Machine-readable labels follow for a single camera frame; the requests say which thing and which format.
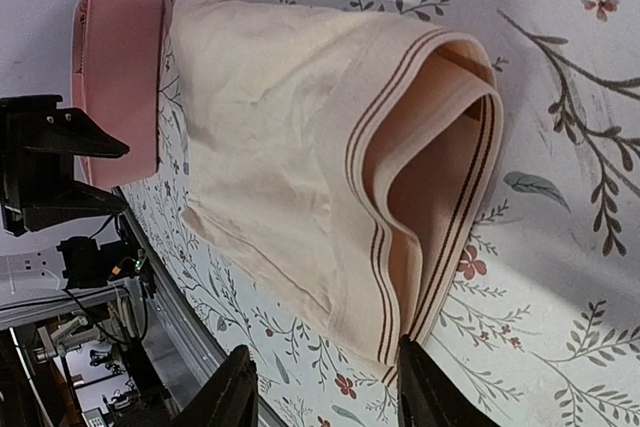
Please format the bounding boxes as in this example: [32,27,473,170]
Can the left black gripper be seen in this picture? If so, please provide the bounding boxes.
[1,94,130,237]

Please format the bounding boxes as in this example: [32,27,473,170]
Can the aluminium front rail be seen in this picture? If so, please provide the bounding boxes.
[121,209,285,426]

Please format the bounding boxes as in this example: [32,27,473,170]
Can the cream garment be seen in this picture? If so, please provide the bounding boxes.
[170,0,504,383]

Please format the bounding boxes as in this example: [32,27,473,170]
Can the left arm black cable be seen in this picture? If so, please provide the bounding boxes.
[59,214,151,346]

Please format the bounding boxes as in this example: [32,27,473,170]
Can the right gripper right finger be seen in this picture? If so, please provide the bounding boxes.
[397,336,493,427]

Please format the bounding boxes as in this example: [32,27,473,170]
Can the pink divided organizer box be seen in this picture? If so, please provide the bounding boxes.
[72,0,163,190]

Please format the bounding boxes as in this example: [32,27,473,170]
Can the floral patterned table mat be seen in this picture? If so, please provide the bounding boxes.
[123,0,639,426]

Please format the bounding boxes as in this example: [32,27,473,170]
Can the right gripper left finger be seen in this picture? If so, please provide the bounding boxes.
[172,345,259,427]

